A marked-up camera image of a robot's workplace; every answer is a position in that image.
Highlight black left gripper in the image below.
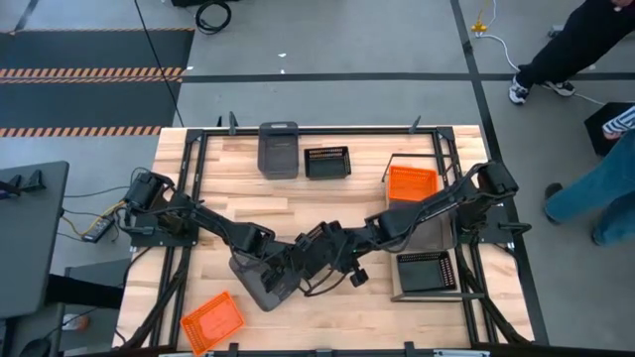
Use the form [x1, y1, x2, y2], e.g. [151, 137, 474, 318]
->
[260, 242, 305, 299]

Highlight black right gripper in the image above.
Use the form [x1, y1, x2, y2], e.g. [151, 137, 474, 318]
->
[296, 220, 361, 280]

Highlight orange slotted plastic basket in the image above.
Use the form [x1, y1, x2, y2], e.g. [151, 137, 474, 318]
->
[180, 291, 246, 357]
[386, 165, 441, 204]

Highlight black power supply box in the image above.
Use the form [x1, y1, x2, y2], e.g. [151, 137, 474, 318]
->
[81, 216, 117, 245]

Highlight orange and white bottle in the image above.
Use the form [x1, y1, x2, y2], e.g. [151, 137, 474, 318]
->
[62, 312, 92, 333]

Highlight grey desk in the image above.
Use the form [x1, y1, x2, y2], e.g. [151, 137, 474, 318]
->
[0, 160, 70, 319]

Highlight black computer mouse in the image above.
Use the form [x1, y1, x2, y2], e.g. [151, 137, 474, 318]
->
[19, 337, 53, 357]

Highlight black desk clamp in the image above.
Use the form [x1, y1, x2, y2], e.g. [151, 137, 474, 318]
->
[7, 169, 47, 194]

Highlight person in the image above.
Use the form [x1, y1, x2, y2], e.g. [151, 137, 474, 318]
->
[543, 103, 635, 249]
[508, 0, 635, 107]

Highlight black hazard-striped floor mat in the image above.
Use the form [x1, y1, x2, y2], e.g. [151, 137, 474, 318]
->
[0, 28, 195, 139]

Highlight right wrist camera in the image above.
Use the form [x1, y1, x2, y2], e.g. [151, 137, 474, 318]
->
[349, 267, 371, 290]

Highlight black aluminium table frame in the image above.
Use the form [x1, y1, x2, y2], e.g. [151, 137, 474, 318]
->
[116, 111, 535, 357]

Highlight coiled black cable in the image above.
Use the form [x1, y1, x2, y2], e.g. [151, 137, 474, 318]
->
[194, 1, 233, 36]

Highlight long black floor cable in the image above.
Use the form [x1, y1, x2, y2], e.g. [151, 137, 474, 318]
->
[133, 0, 187, 128]

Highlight white floor cable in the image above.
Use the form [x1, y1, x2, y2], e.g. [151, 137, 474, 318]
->
[479, 33, 609, 107]

